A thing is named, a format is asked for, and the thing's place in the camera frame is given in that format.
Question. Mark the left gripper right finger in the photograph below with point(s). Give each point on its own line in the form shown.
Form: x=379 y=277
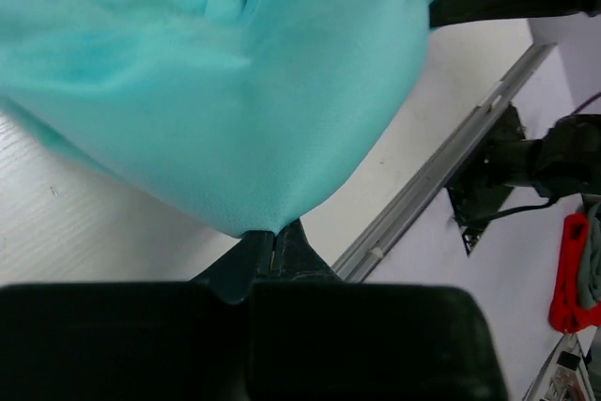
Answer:
x=296 y=260

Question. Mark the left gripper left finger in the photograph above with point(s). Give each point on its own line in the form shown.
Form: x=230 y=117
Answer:
x=231 y=276

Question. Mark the teal t shirt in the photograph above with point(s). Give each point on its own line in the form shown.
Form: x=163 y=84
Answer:
x=244 y=113

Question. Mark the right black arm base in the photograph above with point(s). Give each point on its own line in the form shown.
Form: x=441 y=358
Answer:
x=471 y=192

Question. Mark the red plastic clamp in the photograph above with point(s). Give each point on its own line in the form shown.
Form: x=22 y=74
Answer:
x=565 y=315

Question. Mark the aluminium table edge rail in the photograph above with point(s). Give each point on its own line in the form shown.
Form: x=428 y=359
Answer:
x=392 y=223

